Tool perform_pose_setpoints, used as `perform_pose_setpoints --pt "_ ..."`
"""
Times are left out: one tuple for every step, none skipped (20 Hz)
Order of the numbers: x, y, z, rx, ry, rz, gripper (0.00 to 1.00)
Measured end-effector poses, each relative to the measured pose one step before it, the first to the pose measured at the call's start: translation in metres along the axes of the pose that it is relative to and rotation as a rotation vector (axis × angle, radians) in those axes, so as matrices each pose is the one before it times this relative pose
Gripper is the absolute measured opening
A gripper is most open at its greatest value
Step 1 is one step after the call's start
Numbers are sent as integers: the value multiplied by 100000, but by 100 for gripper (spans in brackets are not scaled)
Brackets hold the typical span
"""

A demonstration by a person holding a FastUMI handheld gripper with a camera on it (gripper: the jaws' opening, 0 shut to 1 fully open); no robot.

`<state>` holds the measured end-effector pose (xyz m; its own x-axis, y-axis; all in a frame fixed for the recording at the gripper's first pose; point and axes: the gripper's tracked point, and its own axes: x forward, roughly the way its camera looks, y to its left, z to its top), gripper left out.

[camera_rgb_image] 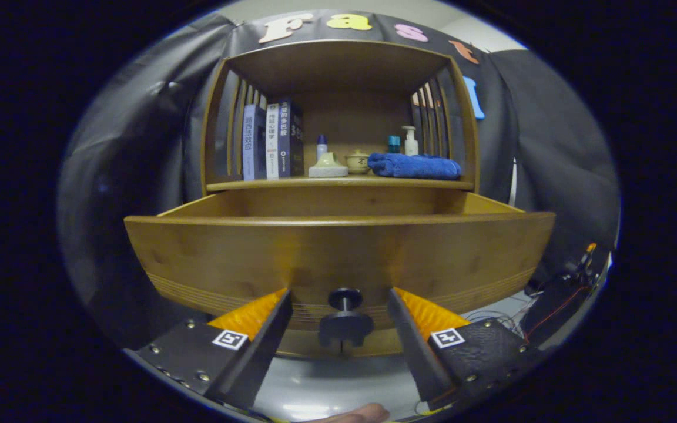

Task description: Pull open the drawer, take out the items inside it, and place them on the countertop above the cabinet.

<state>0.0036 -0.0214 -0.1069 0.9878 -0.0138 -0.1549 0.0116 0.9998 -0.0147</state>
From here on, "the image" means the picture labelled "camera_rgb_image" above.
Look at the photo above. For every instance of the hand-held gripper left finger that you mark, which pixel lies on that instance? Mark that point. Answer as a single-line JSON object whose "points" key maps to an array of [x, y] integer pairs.
{"points": [[262, 352]]}

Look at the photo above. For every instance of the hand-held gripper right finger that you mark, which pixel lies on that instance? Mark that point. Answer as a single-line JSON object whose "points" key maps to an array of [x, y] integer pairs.
{"points": [[415, 352]]}

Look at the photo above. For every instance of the black round drawer knob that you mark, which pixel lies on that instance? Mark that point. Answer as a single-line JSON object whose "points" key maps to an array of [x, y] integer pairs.
{"points": [[345, 326]]}

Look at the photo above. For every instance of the wooden drawer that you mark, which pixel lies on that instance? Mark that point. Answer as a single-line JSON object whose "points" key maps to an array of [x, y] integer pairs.
{"points": [[244, 258]]}

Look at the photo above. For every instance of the wooden countertop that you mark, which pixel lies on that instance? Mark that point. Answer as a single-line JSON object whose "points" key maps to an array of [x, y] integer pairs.
{"points": [[291, 183]]}

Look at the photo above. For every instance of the wooden cabinet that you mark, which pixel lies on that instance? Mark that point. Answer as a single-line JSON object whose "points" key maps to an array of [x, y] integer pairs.
{"points": [[338, 64]]}

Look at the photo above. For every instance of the black equipment with orange clip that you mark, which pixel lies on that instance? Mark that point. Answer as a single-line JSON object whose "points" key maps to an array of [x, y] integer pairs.
{"points": [[556, 311]]}

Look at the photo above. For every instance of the blue folded towel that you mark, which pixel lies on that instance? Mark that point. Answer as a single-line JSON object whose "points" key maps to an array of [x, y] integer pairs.
{"points": [[415, 166]]}

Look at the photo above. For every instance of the beige lidded teacup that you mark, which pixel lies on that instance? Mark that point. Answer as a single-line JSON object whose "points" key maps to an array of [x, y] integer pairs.
{"points": [[358, 163]]}

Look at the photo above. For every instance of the light blue book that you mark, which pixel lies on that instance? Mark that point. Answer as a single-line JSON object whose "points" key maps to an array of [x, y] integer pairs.
{"points": [[250, 147]]}

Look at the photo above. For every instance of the teal bottle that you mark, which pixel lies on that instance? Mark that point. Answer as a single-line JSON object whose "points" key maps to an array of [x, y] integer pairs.
{"points": [[394, 145]]}

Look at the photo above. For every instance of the white pump bottle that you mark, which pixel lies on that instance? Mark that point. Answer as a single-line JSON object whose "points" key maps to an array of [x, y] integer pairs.
{"points": [[411, 144]]}

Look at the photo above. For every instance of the white spine book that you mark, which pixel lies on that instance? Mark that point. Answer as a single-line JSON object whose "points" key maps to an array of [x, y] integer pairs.
{"points": [[272, 144]]}

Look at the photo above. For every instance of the dark blue book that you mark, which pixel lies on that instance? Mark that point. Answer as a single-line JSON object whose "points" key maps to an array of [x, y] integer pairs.
{"points": [[292, 141]]}

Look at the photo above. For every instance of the black backdrop cloth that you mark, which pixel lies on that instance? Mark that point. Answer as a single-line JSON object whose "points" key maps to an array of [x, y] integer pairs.
{"points": [[138, 176]]}

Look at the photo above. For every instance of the white bottle with blue cap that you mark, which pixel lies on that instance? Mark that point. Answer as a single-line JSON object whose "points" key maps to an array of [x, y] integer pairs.
{"points": [[321, 144]]}

